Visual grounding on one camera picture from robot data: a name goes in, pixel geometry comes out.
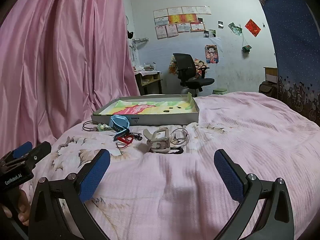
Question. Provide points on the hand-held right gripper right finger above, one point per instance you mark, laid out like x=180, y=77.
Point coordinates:
x=228, y=177

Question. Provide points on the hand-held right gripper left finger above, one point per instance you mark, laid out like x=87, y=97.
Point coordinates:
x=96, y=175

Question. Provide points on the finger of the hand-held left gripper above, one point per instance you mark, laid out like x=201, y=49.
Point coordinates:
x=41, y=151
x=23, y=148

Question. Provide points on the blue wrist watch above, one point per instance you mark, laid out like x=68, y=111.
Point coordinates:
x=120, y=122

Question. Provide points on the silver bangle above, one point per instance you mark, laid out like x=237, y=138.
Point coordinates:
x=173, y=136

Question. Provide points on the grey shallow cardboard box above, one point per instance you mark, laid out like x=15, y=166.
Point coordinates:
x=155, y=119

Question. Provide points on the person's left hand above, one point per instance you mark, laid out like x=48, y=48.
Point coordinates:
x=23, y=206

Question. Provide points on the colourful printed paper liner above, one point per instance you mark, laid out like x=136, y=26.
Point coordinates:
x=140, y=107

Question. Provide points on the green plastic stool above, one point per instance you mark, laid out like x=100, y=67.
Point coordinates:
x=219, y=91

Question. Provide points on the brown bag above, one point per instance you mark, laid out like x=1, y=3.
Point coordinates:
x=267, y=88

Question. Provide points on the pink satin curtain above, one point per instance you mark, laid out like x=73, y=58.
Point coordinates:
x=62, y=55

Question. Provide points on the wooden desk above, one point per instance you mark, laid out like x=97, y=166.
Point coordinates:
x=147, y=78

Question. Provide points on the wooden cabinet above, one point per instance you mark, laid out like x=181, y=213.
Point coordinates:
x=271, y=73

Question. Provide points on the stack of books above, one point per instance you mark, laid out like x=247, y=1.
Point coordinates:
x=145, y=67

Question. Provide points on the black office chair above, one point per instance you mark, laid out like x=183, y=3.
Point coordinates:
x=185, y=62

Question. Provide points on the blue dotted curtain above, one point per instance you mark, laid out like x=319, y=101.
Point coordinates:
x=292, y=42

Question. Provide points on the red diamond paper decoration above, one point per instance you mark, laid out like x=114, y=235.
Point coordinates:
x=252, y=27

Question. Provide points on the cartoon wall poster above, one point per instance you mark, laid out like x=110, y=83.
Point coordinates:
x=212, y=53
x=200, y=66

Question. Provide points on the colourful floral wall picture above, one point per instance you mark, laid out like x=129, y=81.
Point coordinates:
x=173, y=65

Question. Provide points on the green wall box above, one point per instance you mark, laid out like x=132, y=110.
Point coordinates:
x=246, y=48

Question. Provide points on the pair of wall photos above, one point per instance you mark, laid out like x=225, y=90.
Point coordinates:
x=209, y=33

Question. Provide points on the green wall photos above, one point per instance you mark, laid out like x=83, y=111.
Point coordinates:
x=235, y=28

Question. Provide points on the small dark wall photo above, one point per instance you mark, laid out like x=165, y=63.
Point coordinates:
x=220, y=24

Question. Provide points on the group of wall certificates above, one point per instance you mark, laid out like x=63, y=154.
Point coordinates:
x=175, y=18

